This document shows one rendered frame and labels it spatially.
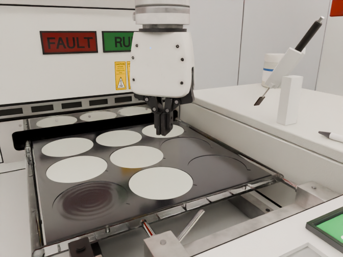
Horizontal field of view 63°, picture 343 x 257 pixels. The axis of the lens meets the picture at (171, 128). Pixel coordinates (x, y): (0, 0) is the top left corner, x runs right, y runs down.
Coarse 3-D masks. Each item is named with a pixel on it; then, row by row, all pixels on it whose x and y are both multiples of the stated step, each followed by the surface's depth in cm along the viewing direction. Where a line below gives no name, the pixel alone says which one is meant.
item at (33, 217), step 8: (24, 144) 58; (32, 152) 55; (32, 160) 51; (32, 168) 48; (32, 176) 45; (32, 184) 43; (32, 192) 40; (32, 200) 38; (32, 208) 37; (32, 216) 35; (40, 216) 36; (32, 224) 34; (40, 224) 34; (32, 232) 33; (40, 232) 33; (32, 240) 31; (40, 240) 31; (32, 248) 30; (32, 256) 30
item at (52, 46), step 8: (48, 40) 59; (56, 40) 60; (64, 40) 61; (72, 40) 62; (80, 40) 62; (88, 40) 63; (48, 48) 60; (56, 48) 61; (64, 48) 61; (72, 48) 62; (80, 48) 63; (88, 48) 64
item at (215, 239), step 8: (280, 208) 41; (288, 208) 41; (296, 208) 41; (304, 208) 41; (264, 216) 39; (272, 216) 39; (280, 216) 39; (240, 224) 37; (248, 224) 37; (256, 224) 37; (264, 224) 37; (224, 232) 36; (232, 232) 36; (240, 232) 36; (248, 232) 36; (200, 240) 34; (208, 240) 34; (216, 240) 34; (224, 240) 34; (192, 248) 33; (200, 248) 33; (208, 248) 33
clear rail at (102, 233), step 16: (272, 176) 45; (224, 192) 40; (240, 192) 41; (176, 208) 37; (192, 208) 38; (112, 224) 34; (128, 224) 34; (64, 240) 31; (96, 240) 32; (48, 256) 30
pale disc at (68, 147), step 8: (48, 144) 58; (56, 144) 58; (64, 144) 58; (72, 144) 58; (80, 144) 58; (88, 144) 58; (48, 152) 54; (56, 152) 54; (64, 152) 54; (72, 152) 54; (80, 152) 54
